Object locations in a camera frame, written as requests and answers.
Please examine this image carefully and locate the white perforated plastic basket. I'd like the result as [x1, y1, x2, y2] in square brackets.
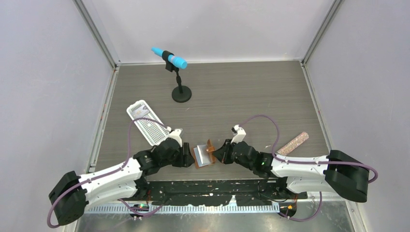
[126, 100, 169, 146]

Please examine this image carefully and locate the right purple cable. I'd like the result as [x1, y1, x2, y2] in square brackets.
[238, 115, 379, 222]

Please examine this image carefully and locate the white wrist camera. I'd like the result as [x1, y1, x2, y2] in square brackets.
[231, 125, 246, 144]
[168, 129, 183, 147]

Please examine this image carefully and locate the card in basket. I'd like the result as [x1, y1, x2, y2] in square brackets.
[131, 105, 150, 119]

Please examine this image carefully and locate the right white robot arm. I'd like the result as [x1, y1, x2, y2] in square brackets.
[213, 139, 370, 203]

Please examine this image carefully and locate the brown leather card holder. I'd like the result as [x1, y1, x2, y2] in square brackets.
[191, 139, 216, 169]

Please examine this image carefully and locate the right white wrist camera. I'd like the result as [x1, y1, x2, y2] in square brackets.
[231, 125, 246, 144]

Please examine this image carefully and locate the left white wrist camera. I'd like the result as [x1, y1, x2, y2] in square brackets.
[168, 129, 183, 147]

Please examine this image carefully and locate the purple cable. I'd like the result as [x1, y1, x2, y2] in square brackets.
[238, 115, 379, 222]
[47, 117, 170, 229]

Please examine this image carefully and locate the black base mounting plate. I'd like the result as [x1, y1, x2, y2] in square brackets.
[128, 179, 307, 206]

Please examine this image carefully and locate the black microphone stand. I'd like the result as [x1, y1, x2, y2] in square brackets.
[171, 69, 192, 103]

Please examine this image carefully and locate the blue toy microphone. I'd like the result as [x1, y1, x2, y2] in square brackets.
[151, 47, 188, 72]

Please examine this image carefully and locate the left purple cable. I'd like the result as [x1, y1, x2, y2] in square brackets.
[47, 117, 170, 229]

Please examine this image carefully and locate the pink glitter stick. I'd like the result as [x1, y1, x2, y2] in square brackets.
[277, 131, 309, 156]

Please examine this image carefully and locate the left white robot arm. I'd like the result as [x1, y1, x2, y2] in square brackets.
[47, 138, 194, 228]

